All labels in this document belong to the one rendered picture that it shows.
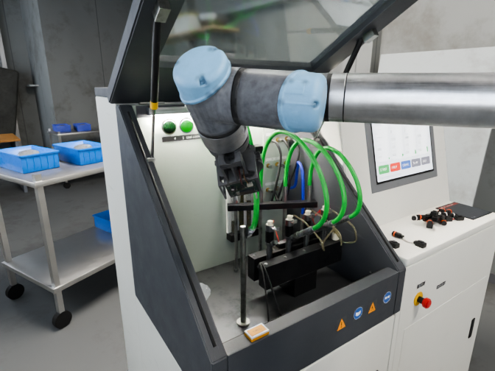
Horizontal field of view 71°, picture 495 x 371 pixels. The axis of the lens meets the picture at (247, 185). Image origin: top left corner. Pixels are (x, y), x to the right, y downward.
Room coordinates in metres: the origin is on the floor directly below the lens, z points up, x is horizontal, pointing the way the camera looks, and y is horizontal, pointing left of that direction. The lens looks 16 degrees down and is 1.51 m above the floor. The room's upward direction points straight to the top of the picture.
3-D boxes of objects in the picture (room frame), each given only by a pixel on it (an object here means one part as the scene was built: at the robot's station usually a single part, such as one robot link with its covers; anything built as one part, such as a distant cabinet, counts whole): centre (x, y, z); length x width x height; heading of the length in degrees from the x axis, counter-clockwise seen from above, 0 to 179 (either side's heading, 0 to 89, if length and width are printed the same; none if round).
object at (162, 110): (1.21, 0.08, 1.43); 0.54 x 0.03 x 0.02; 124
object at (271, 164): (1.35, -0.12, 1.20); 0.13 x 0.03 x 0.31; 124
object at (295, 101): (0.48, -0.05, 1.49); 0.11 x 0.11 x 0.08; 71
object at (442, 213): (1.28, -0.76, 1.01); 0.23 x 0.11 x 0.06; 124
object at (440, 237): (1.26, -0.73, 0.96); 0.70 x 0.22 x 0.03; 124
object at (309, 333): (0.80, -0.20, 0.87); 0.62 x 0.04 x 0.16; 124
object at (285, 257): (1.06, -0.17, 0.91); 0.34 x 0.10 x 0.15; 124
